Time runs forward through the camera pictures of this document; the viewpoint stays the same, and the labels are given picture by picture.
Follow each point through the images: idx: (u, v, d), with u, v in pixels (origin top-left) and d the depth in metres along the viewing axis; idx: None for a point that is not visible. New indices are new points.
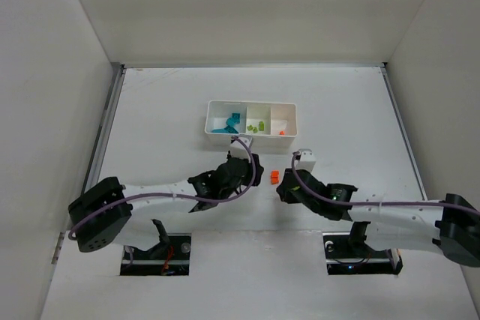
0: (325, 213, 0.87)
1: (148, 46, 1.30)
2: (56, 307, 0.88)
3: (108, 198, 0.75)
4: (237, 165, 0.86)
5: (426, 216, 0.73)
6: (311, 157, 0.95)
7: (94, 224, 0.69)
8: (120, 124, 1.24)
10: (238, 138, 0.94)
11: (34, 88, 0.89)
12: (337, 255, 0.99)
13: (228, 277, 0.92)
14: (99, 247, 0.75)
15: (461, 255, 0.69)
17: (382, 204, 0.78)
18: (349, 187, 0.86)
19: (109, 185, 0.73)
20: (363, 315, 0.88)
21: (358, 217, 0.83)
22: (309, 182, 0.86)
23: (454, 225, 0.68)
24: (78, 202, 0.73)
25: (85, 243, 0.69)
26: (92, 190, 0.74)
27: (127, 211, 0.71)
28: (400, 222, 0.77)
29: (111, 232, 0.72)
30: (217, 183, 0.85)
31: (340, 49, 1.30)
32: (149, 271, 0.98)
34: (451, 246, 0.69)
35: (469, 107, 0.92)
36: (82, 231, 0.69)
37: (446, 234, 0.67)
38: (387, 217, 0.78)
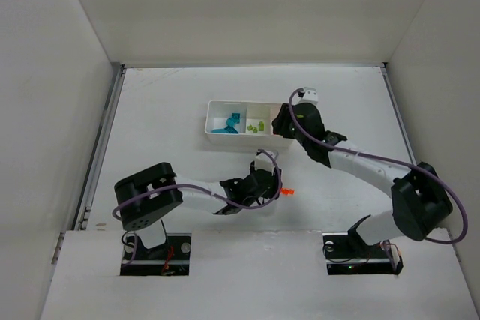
0: (310, 150, 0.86)
1: (148, 46, 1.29)
2: (55, 309, 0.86)
3: (156, 182, 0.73)
4: (265, 176, 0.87)
5: (390, 172, 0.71)
6: (314, 97, 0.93)
7: (139, 205, 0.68)
8: (120, 124, 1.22)
10: (265, 150, 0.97)
11: (34, 87, 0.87)
12: (336, 256, 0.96)
13: (228, 277, 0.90)
14: (139, 228, 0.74)
15: (405, 220, 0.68)
17: (360, 153, 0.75)
18: (343, 136, 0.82)
19: (161, 169, 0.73)
20: (364, 315, 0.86)
21: (335, 162, 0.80)
22: (311, 118, 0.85)
23: (410, 184, 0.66)
24: (129, 180, 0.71)
25: (128, 223, 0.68)
26: (144, 172, 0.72)
27: (178, 196, 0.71)
28: (366, 174, 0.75)
29: (155, 216, 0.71)
30: (243, 191, 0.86)
31: (340, 49, 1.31)
32: (150, 271, 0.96)
34: (398, 204, 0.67)
35: (469, 105, 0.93)
36: (127, 210, 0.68)
37: (398, 187, 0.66)
38: (358, 166, 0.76)
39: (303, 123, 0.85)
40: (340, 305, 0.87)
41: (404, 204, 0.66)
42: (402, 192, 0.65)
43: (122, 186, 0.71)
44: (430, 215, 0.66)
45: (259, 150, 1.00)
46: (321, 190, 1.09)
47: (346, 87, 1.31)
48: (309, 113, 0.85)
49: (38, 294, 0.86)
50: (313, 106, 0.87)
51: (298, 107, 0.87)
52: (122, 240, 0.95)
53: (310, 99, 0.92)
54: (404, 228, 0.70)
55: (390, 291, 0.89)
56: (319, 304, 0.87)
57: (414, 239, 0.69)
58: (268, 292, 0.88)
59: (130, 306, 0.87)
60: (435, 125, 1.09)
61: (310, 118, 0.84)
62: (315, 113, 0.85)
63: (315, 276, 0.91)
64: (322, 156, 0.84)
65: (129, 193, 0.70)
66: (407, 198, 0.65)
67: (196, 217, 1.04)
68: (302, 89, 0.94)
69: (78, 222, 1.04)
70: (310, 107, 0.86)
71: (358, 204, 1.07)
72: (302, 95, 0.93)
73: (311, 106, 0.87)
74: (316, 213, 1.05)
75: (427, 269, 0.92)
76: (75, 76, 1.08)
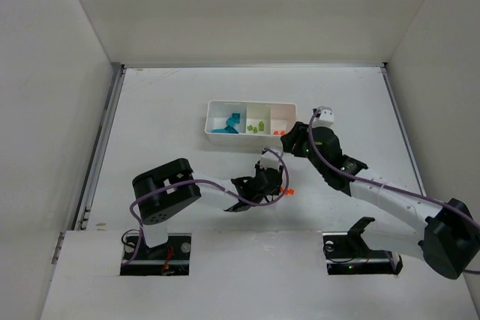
0: (327, 177, 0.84)
1: (148, 46, 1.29)
2: (55, 309, 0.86)
3: (174, 177, 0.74)
4: (274, 174, 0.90)
5: (421, 210, 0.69)
6: (331, 118, 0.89)
7: (159, 199, 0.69)
8: (120, 124, 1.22)
10: (271, 149, 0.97)
11: (34, 87, 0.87)
12: (336, 256, 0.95)
13: (228, 277, 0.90)
14: (157, 223, 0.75)
15: (439, 258, 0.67)
17: (385, 186, 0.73)
18: (363, 162, 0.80)
19: (179, 165, 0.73)
20: (364, 315, 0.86)
21: (358, 193, 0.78)
22: (331, 145, 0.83)
23: (443, 225, 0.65)
24: (147, 176, 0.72)
25: (148, 217, 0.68)
26: (163, 168, 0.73)
27: (196, 191, 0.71)
28: (394, 210, 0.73)
29: (174, 210, 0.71)
30: (252, 189, 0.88)
31: (340, 49, 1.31)
32: (149, 271, 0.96)
34: (432, 243, 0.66)
35: (470, 105, 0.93)
36: (145, 204, 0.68)
37: (431, 229, 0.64)
38: (383, 200, 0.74)
39: (322, 150, 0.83)
40: (340, 305, 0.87)
41: (439, 246, 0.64)
42: (436, 234, 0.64)
43: (140, 182, 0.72)
44: (464, 255, 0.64)
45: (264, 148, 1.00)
46: (322, 191, 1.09)
47: (346, 87, 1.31)
48: (328, 140, 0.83)
49: (38, 294, 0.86)
50: (331, 133, 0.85)
51: (316, 133, 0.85)
52: (122, 240, 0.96)
53: (327, 119, 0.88)
54: (436, 264, 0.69)
55: (390, 291, 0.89)
56: (319, 303, 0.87)
57: (448, 276, 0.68)
58: (268, 292, 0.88)
59: (131, 306, 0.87)
60: (435, 125, 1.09)
61: (329, 145, 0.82)
62: (334, 140, 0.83)
63: (315, 276, 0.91)
64: (340, 183, 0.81)
65: (147, 188, 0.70)
66: (442, 242, 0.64)
67: (196, 217, 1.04)
68: (318, 109, 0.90)
69: (78, 222, 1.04)
70: (328, 133, 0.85)
71: (358, 204, 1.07)
72: (319, 115, 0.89)
73: (329, 133, 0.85)
74: (316, 213, 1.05)
75: (427, 269, 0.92)
76: (75, 76, 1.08)
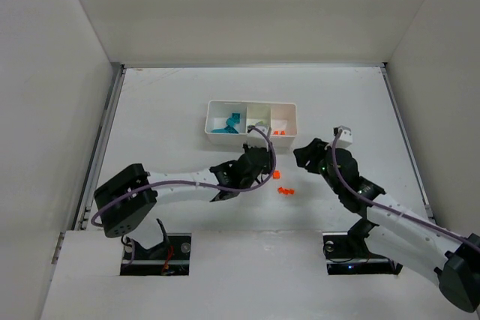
0: (343, 199, 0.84)
1: (148, 47, 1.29)
2: (55, 309, 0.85)
3: (133, 183, 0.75)
4: (258, 155, 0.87)
5: (439, 243, 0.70)
6: (349, 138, 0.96)
7: (119, 209, 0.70)
8: (120, 124, 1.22)
10: (256, 127, 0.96)
11: (34, 87, 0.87)
12: (336, 256, 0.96)
13: (227, 277, 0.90)
14: (124, 234, 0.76)
15: (456, 293, 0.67)
17: (403, 214, 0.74)
18: (380, 187, 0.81)
19: (134, 171, 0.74)
20: (364, 315, 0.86)
21: (373, 217, 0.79)
22: (349, 168, 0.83)
23: (462, 261, 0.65)
24: (103, 188, 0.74)
25: (110, 228, 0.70)
26: (118, 177, 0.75)
27: (152, 197, 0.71)
28: (412, 239, 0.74)
29: (136, 219, 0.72)
30: (238, 172, 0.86)
31: (340, 49, 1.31)
32: (149, 271, 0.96)
34: (449, 278, 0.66)
35: (470, 105, 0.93)
36: (107, 216, 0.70)
37: (451, 264, 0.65)
38: (401, 228, 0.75)
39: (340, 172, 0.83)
40: (340, 305, 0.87)
41: (457, 282, 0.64)
42: (455, 270, 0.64)
43: (100, 195, 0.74)
44: None
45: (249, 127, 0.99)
46: (322, 191, 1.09)
47: (346, 87, 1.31)
48: (347, 163, 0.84)
49: (38, 294, 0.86)
50: (349, 155, 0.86)
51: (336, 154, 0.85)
52: (122, 240, 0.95)
53: (346, 139, 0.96)
54: (452, 297, 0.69)
55: (391, 291, 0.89)
56: (319, 304, 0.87)
57: (463, 308, 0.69)
58: (268, 292, 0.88)
59: (131, 306, 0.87)
60: (434, 125, 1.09)
61: (347, 168, 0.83)
62: (352, 162, 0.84)
63: (315, 276, 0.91)
64: (357, 207, 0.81)
65: (108, 200, 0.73)
66: (460, 278, 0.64)
67: (196, 216, 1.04)
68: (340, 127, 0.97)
69: (78, 222, 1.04)
70: (346, 156, 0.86)
71: None
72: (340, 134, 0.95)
73: (347, 154, 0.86)
74: (315, 213, 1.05)
75: None
76: (75, 76, 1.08)
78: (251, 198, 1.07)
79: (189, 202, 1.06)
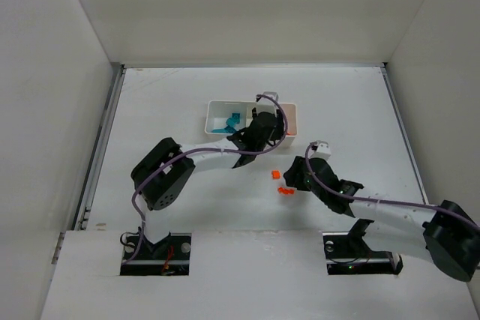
0: (329, 203, 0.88)
1: (148, 47, 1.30)
2: (55, 309, 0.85)
3: (166, 158, 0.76)
4: (267, 118, 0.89)
5: (418, 218, 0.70)
6: (328, 151, 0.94)
7: (160, 181, 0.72)
8: (120, 124, 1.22)
10: (265, 94, 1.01)
11: (34, 87, 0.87)
12: (336, 256, 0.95)
13: (227, 276, 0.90)
14: (166, 205, 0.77)
15: (448, 264, 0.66)
17: (381, 201, 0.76)
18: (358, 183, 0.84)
19: (167, 144, 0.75)
20: (364, 315, 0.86)
21: (360, 213, 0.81)
22: (324, 173, 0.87)
23: (439, 228, 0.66)
24: (141, 165, 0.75)
25: (156, 201, 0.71)
26: (152, 154, 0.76)
27: (190, 162, 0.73)
28: (395, 222, 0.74)
29: (178, 187, 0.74)
30: (252, 138, 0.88)
31: (340, 49, 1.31)
32: (149, 271, 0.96)
34: (436, 249, 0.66)
35: (470, 104, 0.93)
36: (150, 189, 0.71)
37: (430, 234, 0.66)
38: (383, 215, 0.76)
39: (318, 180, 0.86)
40: (340, 306, 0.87)
41: (442, 250, 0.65)
42: (436, 238, 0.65)
43: (139, 173, 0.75)
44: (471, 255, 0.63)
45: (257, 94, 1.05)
46: None
47: (346, 87, 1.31)
48: (321, 168, 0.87)
49: (38, 294, 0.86)
50: (321, 160, 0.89)
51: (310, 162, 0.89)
52: (122, 240, 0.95)
53: (324, 152, 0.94)
54: (449, 270, 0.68)
55: (390, 291, 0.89)
56: (319, 304, 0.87)
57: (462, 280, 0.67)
58: (268, 291, 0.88)
59: (130, 306, 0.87)
60: (435, 125, 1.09)
61: (322, 173, 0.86)
62: (325, 166, 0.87)
63: (314, 276, 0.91)
64: (343, 207, 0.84)
65: (146, 175, 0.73)
66: (442, 245, 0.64)
67: (196, 216, 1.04)
68: (316, 142, 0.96)
69: (78, 222, 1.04)
70: (320, 162, 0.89)
71: None
72: (316, 148, 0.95)
73: (320, 160, 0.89)
74: (316, 213, 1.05)
75: (427, 268, 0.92)
76: (76, 76, 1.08)
78: (250, 197, 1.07)
79: (189, 202, 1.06)
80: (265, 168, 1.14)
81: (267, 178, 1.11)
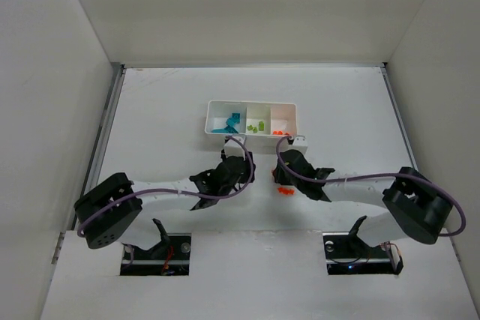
0: (306, 192, 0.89)
1: (148, 47, 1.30)
2: (55, 309, 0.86)
3: (115, 193, 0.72)
4: (235, 162, 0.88)
5: (379, 186, 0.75)
6: (304, 143, 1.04)
7: (102, 220, 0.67)
8: (120, 124, 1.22)
10: (233, 136, 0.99)
11: (34, 87, 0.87)
12: (336, 256, 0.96)
13: (226, 276, 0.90)
14: (109, 243, 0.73)
15: (412, 228, 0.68)
17: (348, 178, 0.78)
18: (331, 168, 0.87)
19: (117, 180, 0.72)
20: (364, 315, 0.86)
21: (331, 193, 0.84)
22: (297, 162, 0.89)
23: (399, 192, 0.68)
24: (85, 198, 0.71)
25: (93, 240, 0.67)
26: (100, 186, 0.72)
27: (138, 205, 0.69)
28: (364, 196, 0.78)
29: (120, 228, 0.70)
30: (217, 180, 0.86)
31: (340, 49, 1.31)
32: (150, 271, 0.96)
34: (398, 215, 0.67)
35: (470, 105, 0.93)
36: (90, 228, 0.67)
37: (390, 198, 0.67)
38: (352, 191, 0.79)
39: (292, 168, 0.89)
40: (340, 306, 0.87)
41: (403, 213, 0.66)
42: (395, 202, 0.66)
43: (82, 206, 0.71)
44: (431, 216, 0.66)
45: (227, 137, 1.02)
46: None
47: (346, 87, 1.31)
48: (294, 158, 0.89)
49: (38, 294, 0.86)
50: (295, 151, 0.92)
51: (283, 155, 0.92)
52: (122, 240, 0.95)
53: (299, 144, 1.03)
54: (414, 235, 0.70)
55: (390, 290, 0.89)
56: (319, 304, 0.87)
57: (427, 243, 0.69)
58: (268, 292, 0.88)
59: (130, 306, 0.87)
60: (435, 124, 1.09)
61: (295, 162, 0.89)
62: (298, 157, 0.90)
63: (315, 277, 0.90)
64: (319, 193, 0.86)
65: (89, 211, 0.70)
66: (403, 209, 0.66)
67: (195, 216, 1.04)
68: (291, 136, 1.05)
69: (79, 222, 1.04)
70: (293, 153, 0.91)
71: (358, 204, 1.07)
72: (292, 142, 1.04)
73: (294, 152, 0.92)
74: (316, 213, 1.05)
75: (427, 269, 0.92)
76: (75, 76, 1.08)
78: (250, 197, 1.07)
79: None
80: (264, 168, 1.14)
81: (267, 179, 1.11)
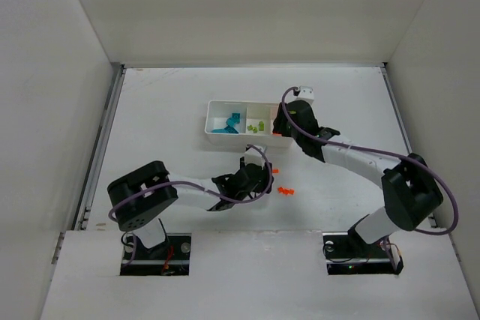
0: (303, 146, 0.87)
1: (148, 47, 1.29)
2: (55, 310, 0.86)
3: (149, 180, 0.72)
4: (255, 170, 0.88)
5: (381, 164, 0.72)
6: (310, 96, 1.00)
7: (136, 205, 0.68)
8: (120, 124, 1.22)
10: (254, 145, 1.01)
11: (34, 88, 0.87)
12: (336, 256, 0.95)
13: (226, 276, 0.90)
14: (136, 228, 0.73)
15: (397, 211, 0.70)
17: (352, 146, 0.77)
18: (336, 131, 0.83)
19: (154, 168, 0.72)
20: (364, 315, 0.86)
21: (328, 156, 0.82)
22: (304, 114, 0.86)
23: (399, 174, 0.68)
24: (122, 180, 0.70)
25: (125, 223, 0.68)
26: (137, 171, 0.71)
27: (174, 192, 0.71)
28: (361, 168, 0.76)
29: (151, 214, 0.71)
30: (234, 186, 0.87)
31: (340, 49, 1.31)
32: (150, 271, 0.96)
34: (389, 194, 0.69)
35: (471, 104, 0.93)
36: (122, 210, 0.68)
37: (388, 178, 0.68)
38: (350, 160, 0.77)
39: (296, 119, 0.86)
40: (340, 306, 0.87)
41: (394, 193, 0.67)
42: (392, 182, 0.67)
43: (115, 188, 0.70)
44: (422, 206, 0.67)
45: (248, 146, 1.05)
46: (321, 192, 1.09)
47: (346, 87, 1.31)
48: (301, 109, 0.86)
49: (38, 294, 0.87)
50: (304, 103, 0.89)
51: (291, 104, 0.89)
52: (122, 240, 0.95)
53: (305, 97, 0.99)
54: (396, 218, 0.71)
55: (390, 290, 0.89)
56: (319, 304, 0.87)
57: (406, 229, 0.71)
58: (268, 292, 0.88)
59: (130, 306, 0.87)
60: (435, 124, 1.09)
61: (301, 114, 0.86)
62: (307, 109, 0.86)
63: (314, 277, 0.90)
64: (315, 151, 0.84)
65: (123, 193, 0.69)
66: (397, 189, 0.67)
67: (195, 216, 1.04)
68: (298, 88, 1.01)
69: (78, 222, 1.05)
70: (302, 103, 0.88)
71: (358, 204, 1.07)
72: (298, 94, 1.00)
73: (304, 103, 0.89)
74: (315, 213, 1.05)
75: (427, 269, 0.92)
76: (75, 76, 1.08)
78: None
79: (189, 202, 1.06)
80: None
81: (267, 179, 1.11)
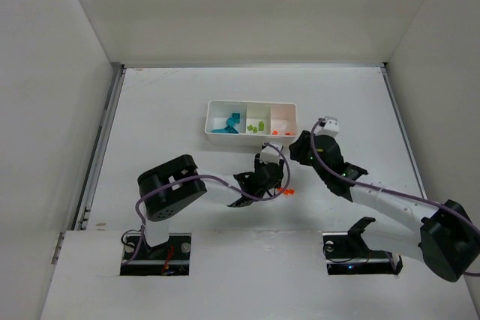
0: (329, 183, 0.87)
1: (148, 47, 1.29)
2: (55, 310, 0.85)
3: (178, 174, 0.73)
4: (274, 168, 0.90)
5: (417, 212, 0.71)
6: (335, 127, 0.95)
7: (164, 196, 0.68)
8: (120, 124, 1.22)
10: (271, 143, 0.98)
11: (34, 88, 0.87)
12: (336, 256, 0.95)
13: (227, 276, 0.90)
14: (163, 219, 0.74)
15: (437, 261, 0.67)
17: (383, 189, 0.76)
18: (362, 168, 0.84)
19: (184, 162, 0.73)
20: (364, 315, 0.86)
21: (358, 196, 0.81)
22: (331, 152, 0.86)
23: (439, 225, 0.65)
24: (153, 172, 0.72)
25: (154, 214, 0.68)
26: (167, 165, 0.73)
27: (202, 186, 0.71)
28: (394, 213, 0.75)
29: (180, 207, 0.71)
30: (254, 183, 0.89)
31: (340, 49, 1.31)
32: (149, 272, 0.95)
34: (429, 245, 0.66)
35: (470, 105, 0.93)
36: (151, 201, 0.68)
37: (427, 228, 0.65)
38: (382, 204, 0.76)
39: (322, 157, 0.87)
40: (340, 305, 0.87)
41: (435, 246, 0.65)
42: (431, 234, 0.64)
43: (146, 179, 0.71)
44: (463, 258, 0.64)
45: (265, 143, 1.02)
46: (321, 192, 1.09)
47: (346, 87, 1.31)
48: (328, 147, 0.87)
49: (38, 294, 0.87)
50: (331, 139, 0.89)
51: (317, 140, 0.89)
52: (122, 240, 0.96)
53: (331, 129, 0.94)
54: (436, 266, 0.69)
55: (391, 290, 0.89)
56: (319, 303, 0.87)
57: (447, 279, 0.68)
58: (269, 292, 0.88)
59: (130, 306, 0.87)
60: (435, 124, 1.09)
61: (329, 152, 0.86)
62: (334, 147, 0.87)
63: (315, 276, 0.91)
64: (341, 189, 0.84)
65: (152, 185, 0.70)
66: (437, 242, 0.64)
67: (195, 217, 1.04)
68: (323, 118, 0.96)
69: (78, 222, 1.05)
70: (329, 141, 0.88)
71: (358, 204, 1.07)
72: (323, 124, 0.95)
73: (331, 139, 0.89)
74: (316, 213, 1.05)
75: (427, 269, 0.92)
76: (76, 76, 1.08)
78: None
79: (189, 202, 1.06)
80: None
81: None
